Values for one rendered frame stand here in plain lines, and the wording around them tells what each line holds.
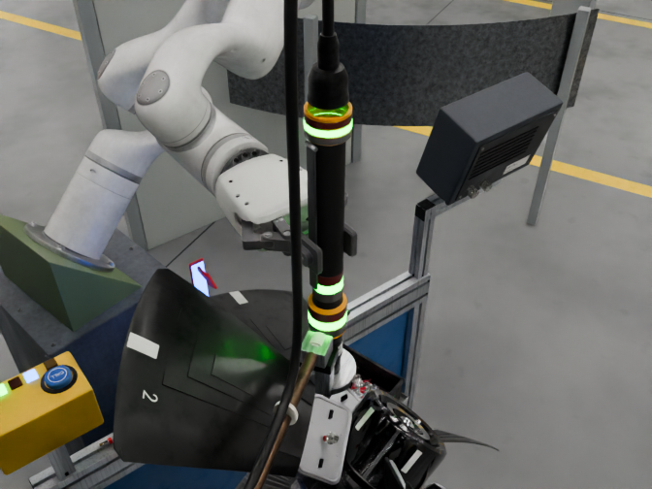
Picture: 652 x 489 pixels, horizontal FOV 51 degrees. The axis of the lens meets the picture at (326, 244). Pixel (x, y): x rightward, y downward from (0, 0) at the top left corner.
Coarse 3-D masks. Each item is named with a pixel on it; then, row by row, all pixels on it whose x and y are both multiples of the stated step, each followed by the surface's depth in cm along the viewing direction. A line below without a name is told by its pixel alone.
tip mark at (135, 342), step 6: (132, 336) 67; (138, 336) 67; (132, 342) 66; (138, 342) 67; (144, 342) 67; (150, 342) 68; (138, 348) 66; (144, 348) 67; (150, 348) 67; (156, 348) 68; (150, 354) 67; (156, 354) 67
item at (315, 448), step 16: (320, 400) 79; (320, 416) 79; (336, 416) 80; (320, 432) 78; (336, 432) 79; (304, 448) 76; (320, 448) 78; (336, 448) 79; (304, 464) 76; (336, 464) 78; (320, 480) 77; (336, 480) 77
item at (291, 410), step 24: (288, 0) 46; (288, 24) 47; (288, 48) 48; (288, 72) 49; (288, 96) 51; (288, 120) 52; (288, 144) 53; (288, 168) 55; (288, 384) 68; (288, 408) 68; (264, 456) 64
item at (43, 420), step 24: (72, 360) 110; (24, 384) 107; (72, 384) 106; (0, 408) 103; (24, 408) 103; (48, 408) 103; (72, 408) 105; (96, 408) 109; (0, 432) 100; (24, 432) 102; (48, 432) 105; (72, 432) 108; (0, 456) 102; (24, 456) 105
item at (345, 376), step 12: (312, 348) 75; (324, 348) 75; (336, 348) 78; (300, 360) 76; (324, 360) 75; (336, 360) 78; (348, 360) 85; (312, 372) 79; (324, 372) 77; (348, 372) 83; (324, 384) 80; (336, 384) 82; (348, 384) 82
